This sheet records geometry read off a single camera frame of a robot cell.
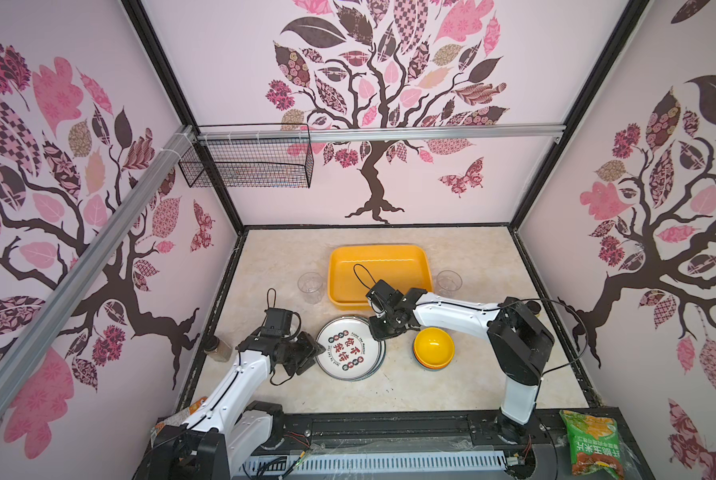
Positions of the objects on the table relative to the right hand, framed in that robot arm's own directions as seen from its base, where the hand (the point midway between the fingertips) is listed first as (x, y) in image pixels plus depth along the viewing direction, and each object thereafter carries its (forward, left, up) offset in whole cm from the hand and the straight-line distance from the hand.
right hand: (372, 331), depth 88 cm
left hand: (-8, +14, +1) cm, 16 cm away
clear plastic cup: (+18, -26, -1) cm, 32 cm away
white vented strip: (-32, +28, -7) cm, 43 cm away
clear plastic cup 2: (+17, +20, -1) cm, 27 cm away
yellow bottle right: (+4, -48, +5) cm, 49 cm away
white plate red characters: (-6, +6, -1) cm, 9 cm away
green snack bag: (-29, -52, 0) cm, 59 cm away
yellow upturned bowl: (-5, -18, -1) cm, 19 cm away
